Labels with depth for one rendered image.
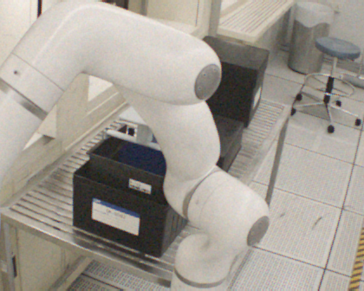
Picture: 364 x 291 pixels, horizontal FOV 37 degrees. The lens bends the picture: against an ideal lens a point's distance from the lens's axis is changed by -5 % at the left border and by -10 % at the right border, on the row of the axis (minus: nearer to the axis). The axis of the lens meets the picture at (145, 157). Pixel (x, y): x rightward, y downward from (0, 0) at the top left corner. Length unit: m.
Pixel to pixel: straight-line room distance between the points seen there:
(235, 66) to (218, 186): 1.15
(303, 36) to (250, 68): 3.02
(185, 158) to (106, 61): 0.28
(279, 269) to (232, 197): 1.75
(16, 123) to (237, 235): 0.50
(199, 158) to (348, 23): 4.73
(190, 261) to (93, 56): 0.56
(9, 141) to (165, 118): 0.29
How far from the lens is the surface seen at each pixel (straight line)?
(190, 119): 0.90
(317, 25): 5.12
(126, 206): 1.49
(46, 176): 1.85
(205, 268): 1.16
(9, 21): 1.79
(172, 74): 0.75
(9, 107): 0.69
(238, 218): 1.04
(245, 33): 3.21
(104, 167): 1.52
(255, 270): 2.75
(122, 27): 0.74
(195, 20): 3.08
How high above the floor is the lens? 1.75
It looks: 30 degrees down
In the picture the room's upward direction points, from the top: 6 degrees clockwise
